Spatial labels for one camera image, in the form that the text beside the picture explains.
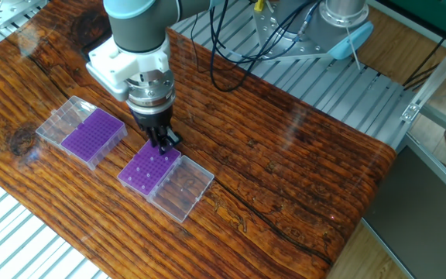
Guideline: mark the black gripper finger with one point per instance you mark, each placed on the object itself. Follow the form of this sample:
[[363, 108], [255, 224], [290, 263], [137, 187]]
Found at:
[[172, 137], [159, 140]]

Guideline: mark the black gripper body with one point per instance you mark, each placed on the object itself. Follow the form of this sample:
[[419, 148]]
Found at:
[[155, 118]]

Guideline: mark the purple pipette tip holder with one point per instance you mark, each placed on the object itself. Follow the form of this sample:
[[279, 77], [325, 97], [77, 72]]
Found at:
[[91, 138], [149, 177]]

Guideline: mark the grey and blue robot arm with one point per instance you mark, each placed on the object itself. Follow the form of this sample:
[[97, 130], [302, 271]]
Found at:
[[138, 27]]

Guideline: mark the white wrist adapter housing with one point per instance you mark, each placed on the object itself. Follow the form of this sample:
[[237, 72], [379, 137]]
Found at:
[[111, 66]]

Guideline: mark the glossy wood grain mat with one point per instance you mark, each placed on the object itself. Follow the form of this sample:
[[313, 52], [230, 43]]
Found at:
[[269, 170]]

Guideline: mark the silver robot mounting plate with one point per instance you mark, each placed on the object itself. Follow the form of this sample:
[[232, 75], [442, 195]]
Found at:
[[285, 46]]

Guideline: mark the yellow connector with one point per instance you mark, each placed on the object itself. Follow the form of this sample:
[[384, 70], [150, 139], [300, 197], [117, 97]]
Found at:
[[259, 5]]

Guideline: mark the light blue plastic piece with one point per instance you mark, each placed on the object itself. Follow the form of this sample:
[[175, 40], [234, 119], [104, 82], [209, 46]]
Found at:
[[347, 43]]

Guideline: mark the thin white rod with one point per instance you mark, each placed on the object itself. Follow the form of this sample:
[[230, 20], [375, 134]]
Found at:
[[355, 54]]

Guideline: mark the green board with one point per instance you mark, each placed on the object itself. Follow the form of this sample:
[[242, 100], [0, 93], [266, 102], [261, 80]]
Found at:
[[440, 15]]

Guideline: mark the silver corner bracket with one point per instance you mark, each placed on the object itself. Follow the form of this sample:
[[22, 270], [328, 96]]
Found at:
[[410, 112]]

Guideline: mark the aluminium frame profile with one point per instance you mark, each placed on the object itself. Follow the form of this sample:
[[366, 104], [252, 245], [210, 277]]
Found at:
[[440, 81]]

